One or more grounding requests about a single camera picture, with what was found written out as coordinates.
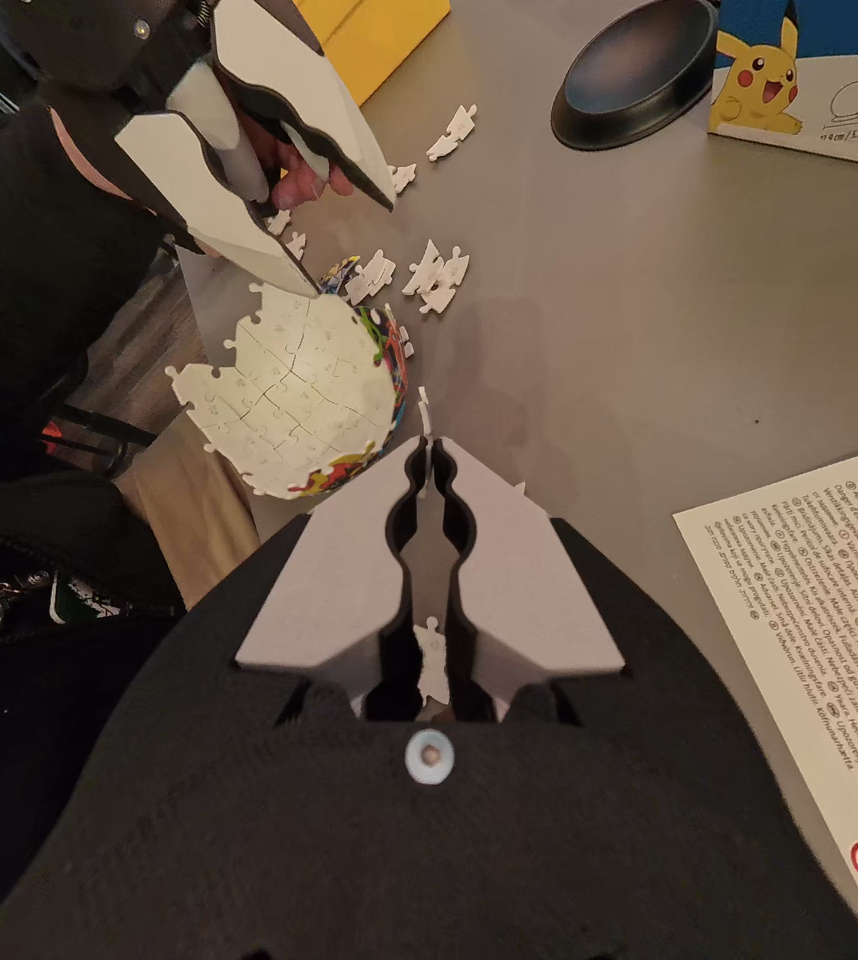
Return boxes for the person's black jacket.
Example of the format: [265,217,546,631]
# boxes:
[0,472,186,960]

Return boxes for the black white patterned card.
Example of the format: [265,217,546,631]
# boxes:
[50,573,126,624]

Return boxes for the partly built puzzle ball shell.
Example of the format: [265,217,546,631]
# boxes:
[165,283,416,500]

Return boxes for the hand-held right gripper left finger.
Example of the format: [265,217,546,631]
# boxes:
[235,437,430,723]

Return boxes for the puzzle instruction leaflet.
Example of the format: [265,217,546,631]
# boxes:
[672,441,858,954]

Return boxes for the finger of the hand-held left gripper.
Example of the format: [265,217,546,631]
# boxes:
[211,0,398,213]
[115,112,322,298]

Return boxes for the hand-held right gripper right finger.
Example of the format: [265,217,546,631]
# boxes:
[432,438,625,723]

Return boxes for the person's left hand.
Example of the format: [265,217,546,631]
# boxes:
[245,112,356,213]

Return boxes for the person's beige trousers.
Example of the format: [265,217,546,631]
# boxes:
[117,442,261,609]

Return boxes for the blue puzzle box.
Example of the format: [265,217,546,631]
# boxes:
[708,0,858,172]

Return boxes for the black metal chair base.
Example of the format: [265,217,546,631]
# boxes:
[46,403,161,475]

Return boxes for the heap of loose puzzle pieces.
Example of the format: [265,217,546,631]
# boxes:
[264,103,478,316]

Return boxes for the black ball stand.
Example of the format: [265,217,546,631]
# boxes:
[550,0,721,151]

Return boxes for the yellow cardboard box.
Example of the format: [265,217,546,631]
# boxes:
[290,0,451,106]

